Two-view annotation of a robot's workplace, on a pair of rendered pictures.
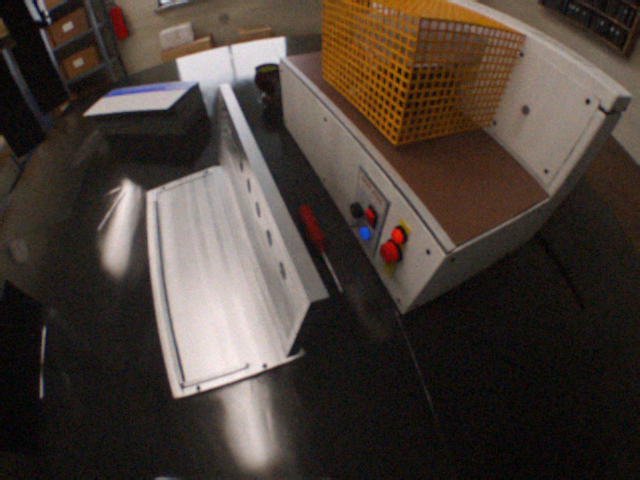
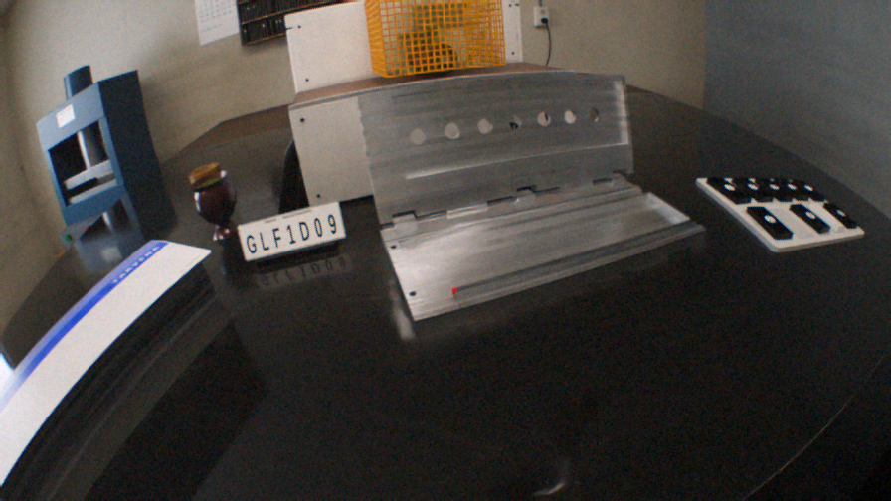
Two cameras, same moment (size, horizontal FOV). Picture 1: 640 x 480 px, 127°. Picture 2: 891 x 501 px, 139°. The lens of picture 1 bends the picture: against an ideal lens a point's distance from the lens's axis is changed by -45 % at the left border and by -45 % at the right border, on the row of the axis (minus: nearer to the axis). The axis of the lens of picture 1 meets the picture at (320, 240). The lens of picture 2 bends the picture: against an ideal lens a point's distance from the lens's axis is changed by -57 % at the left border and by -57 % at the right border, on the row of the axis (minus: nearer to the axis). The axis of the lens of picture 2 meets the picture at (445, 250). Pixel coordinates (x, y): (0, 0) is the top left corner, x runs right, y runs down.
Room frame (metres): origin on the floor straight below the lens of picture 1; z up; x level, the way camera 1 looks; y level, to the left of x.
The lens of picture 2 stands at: (0.32, 0.66, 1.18)
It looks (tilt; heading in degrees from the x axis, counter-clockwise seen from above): 32 degrees down; 279
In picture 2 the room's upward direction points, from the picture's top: 6 degrees counter-clockwise
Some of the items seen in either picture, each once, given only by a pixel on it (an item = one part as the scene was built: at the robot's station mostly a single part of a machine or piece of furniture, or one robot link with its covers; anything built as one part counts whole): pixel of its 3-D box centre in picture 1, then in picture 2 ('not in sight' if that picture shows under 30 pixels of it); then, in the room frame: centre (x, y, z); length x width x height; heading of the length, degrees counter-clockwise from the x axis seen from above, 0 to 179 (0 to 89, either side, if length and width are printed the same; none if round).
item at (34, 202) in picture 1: (68, 140); not in sight; (0.77, 1.01, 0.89); 0.99 x 0.45 x 0.03; 15
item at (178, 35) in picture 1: (177, 35); not in sight; (3.23, 1.60, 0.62); 0.36 x 0.29 x 0.22; 105
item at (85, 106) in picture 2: not in sight; (107, 191); (2.53, -0.67, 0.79); 0.70 x 0.63 x 1.58; 15
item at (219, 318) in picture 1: (203, 256); (553, 230); (0.24, 0.20, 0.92); 0.44 x 0.21 x 0.04; 24
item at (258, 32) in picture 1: (254, 33); not in sight; (3.47, 0.75, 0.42); 0.41 x 0.36 x 0.15; 105
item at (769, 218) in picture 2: not in sight; (769, 222); (-0.18, 0.17, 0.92); 0.10 x 0.05 x 0.01; 94
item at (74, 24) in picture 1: (69, 26); not in sight; (2.88, 2.76, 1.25); 0.42 x 0.17 x 0.28; 107
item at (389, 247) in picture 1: (389, 252); not in sight; (0.19, -0.09, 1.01); 0.03 x 0.02 x 0.03; 24
